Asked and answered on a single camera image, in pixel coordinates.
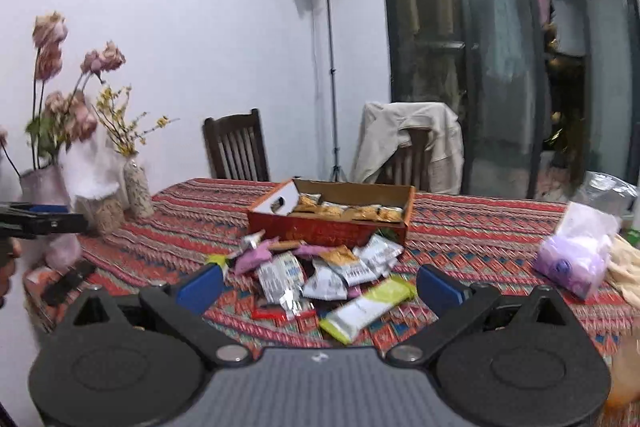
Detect white fringed cloth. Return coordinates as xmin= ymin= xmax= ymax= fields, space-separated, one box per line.
xmin=59 ymin=127 xmax=131 ymax=200

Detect pale pink vase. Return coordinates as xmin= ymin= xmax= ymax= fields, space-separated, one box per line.
xmin=17 ymin=162 xmax=83 ymax=273

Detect person's left hand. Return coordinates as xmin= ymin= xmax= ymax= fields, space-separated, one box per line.
xmin=0 ymin=239 xmax=23 ymax=309

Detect dark wooden chair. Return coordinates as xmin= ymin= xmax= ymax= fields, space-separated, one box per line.
xmin=202 ymin=108 xmax=271 ymax=182

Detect green and white bar wrapper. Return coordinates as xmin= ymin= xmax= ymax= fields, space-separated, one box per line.
xmin=319 ymin=274 xmax=417 ymax=345

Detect dark framed glass door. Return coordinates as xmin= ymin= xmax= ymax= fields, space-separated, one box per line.
xmin=379 ymin=0 xmax=640 ymax=208

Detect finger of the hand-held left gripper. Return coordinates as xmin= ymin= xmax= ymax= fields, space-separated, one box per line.
xmin=0 ymin=203 xmax=69 ymax=215
xmin=0 ymin=213 xmax=89 ymax=240

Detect dried pink rose bouquet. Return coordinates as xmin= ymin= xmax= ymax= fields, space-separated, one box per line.
xmin=0 ymin=11 xmax=127 ymax=172

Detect studio light on stand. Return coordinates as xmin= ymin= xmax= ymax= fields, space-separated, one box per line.
xmin=300 ymin=0 xmax=348 ymax=182

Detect yellow flower branches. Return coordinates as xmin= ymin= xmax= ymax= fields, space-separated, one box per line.
xmin=95 ymin=84 xmax=181 ymax=158

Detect clear plastic bag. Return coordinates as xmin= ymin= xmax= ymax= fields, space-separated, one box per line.
xmin=570 ymin=170 xmax=640 ymax=228

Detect pink crown print packet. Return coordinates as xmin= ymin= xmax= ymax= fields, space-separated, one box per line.
xmin=232 ymin=239 xmax=286 ymax=275

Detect patterned red tablecloth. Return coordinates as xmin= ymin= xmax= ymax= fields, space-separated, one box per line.
xmin=22 ymin=177 xmax=640 ymax=427

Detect orange cardboard box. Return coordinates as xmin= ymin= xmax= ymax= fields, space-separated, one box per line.
xmin=246 ymin=178 xmax=417 ymax=249

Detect beige jacket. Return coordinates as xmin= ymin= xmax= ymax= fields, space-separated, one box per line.
xmin=350 ymin=101 xmax=466 ymax=195

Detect beige cloth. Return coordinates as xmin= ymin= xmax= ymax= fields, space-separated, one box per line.
xmin=602 ymin=234 xmax=640 ymax=308

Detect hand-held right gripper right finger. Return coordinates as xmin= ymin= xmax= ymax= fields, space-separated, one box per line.
xmin=385 ymin=263 xmax=583 ymax=368

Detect orange object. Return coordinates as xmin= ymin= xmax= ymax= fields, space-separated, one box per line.
xmin=607 ymin=337 xmax=640 ymax=410

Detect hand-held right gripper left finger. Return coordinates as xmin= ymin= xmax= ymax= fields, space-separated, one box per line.
xmin=52 ymin=263 xmax=253 ymax=369

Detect purple tissue pack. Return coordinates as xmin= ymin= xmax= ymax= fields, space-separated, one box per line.
xmin=531 ymin=201 xmax=623 ymax=300

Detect row of yellow boxed packets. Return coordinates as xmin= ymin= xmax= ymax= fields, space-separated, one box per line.
xmin=290 ymin=192 xmax=406 ymax=224

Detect glass vase with filler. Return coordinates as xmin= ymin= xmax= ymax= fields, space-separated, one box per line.
xmin=122 ymin=156 xmax=155 ymax=220

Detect black remote control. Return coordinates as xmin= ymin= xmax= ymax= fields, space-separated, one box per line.
xmin=41 ymin=259 xmax=98 ymax=307

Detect glass jar with filler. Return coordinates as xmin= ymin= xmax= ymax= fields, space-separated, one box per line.
xmin=75 ymin=194 xmax=126 ymax=235

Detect wooden chair with jacket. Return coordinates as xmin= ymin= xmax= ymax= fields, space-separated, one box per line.
xmin=380 ymin=127 xmax=433 ymax=192

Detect pile of snack packets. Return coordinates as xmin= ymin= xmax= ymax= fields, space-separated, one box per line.
xmin=206 ymin=229 xmax=406 ymax=322

